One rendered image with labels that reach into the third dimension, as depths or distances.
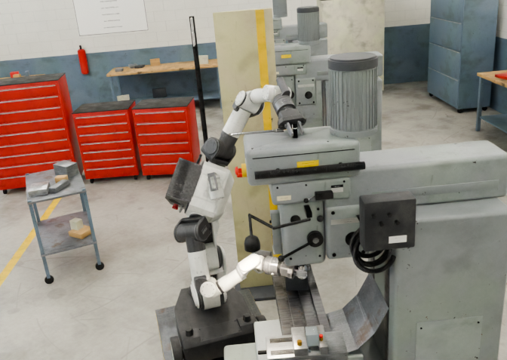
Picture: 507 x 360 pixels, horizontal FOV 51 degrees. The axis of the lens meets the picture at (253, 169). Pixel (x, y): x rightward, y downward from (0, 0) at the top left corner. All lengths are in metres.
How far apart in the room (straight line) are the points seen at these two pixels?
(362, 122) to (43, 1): 9.95
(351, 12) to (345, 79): 8.46
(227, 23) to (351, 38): 6.92
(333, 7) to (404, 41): 2.08
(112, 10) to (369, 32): 5.10
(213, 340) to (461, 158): 1.73
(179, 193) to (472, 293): 1.41
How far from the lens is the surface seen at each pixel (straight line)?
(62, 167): 5.37
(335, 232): 2.33
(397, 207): 2.05
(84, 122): 7.20
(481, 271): 2.51
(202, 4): 11.16
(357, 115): 2.18
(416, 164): 2.31
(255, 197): 4.22
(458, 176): 2.40
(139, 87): 11.49
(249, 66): 3.91
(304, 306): 2.83
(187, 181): 2.58
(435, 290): 2.48
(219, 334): 3.24
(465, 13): 9.30
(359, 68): 2.13
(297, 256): 2.37
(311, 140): 2.19
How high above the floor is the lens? 2.58
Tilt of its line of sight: 21 degrees down
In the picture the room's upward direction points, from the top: 5 degrees counter-clockwise
